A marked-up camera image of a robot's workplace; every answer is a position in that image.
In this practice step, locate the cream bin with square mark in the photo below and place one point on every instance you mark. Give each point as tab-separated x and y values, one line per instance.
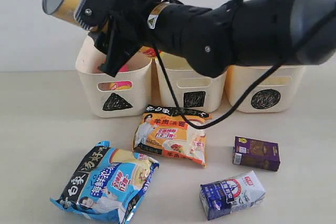
191	89

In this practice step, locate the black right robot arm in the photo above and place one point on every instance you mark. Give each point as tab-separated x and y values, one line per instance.
242	33

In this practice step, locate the purple drink carton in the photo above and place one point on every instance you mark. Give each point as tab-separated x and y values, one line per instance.
256	153

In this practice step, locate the cream bin with triangle mark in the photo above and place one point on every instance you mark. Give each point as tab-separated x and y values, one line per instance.
116	103

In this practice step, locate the orange instant noodle bag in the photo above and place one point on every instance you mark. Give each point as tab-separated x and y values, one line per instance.
164	132

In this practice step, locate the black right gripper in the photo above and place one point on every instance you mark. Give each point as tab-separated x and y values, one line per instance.
123	33

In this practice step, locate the blue white milk carton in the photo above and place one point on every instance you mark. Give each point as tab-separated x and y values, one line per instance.
231	195

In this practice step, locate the cream bin with circle mark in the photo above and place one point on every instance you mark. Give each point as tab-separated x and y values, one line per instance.
275	94

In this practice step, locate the pink chips can yellow lid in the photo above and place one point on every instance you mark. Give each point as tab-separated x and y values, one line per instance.
115	85

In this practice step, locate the blue instant noodle bag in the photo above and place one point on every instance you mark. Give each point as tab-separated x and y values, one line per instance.
108	184

